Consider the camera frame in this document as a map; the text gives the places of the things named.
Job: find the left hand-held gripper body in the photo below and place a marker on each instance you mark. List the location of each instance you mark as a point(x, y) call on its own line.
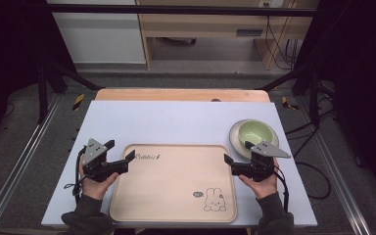
point(93, 153)

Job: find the person's right hand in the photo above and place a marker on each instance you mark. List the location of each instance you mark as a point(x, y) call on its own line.
point(265, 190)

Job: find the black metal stand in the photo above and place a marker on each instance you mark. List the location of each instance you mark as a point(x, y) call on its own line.
point(42, 94)
point(313, 98)

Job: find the pale lilac table mat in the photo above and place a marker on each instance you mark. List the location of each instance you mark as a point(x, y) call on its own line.
point(176, 120)

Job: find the person's left hand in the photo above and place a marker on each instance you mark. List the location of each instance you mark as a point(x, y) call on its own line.
point(94, 190)

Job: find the aluminium rail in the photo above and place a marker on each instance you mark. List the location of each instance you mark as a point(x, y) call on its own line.
point(336, 173)
point(16, 166)

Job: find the white cabinet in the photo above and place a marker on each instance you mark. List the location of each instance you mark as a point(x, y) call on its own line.
point(101, 39)

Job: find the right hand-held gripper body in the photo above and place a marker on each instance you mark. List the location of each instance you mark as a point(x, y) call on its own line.
point(264, 149)

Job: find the black horizontal frame bar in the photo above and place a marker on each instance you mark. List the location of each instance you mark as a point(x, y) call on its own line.
point(176, 9)

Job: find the green bowl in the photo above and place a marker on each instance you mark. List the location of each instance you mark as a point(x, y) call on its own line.
point(234, 143)
point(255, 131)

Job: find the yellow black tape marker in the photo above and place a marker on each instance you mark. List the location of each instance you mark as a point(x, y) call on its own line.
point(78, 102)
point(286, 103)

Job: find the wooden desk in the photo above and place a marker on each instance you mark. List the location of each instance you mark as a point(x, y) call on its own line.
point(209, 24)

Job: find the black curtain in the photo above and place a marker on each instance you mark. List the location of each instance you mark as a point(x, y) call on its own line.
point(362, 81)
point(9, 58)

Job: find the wooden tray with rabbit print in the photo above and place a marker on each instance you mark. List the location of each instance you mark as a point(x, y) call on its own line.
point(176, 186)

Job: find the wooden table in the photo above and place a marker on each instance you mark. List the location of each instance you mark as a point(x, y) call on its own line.
point(176, 95)

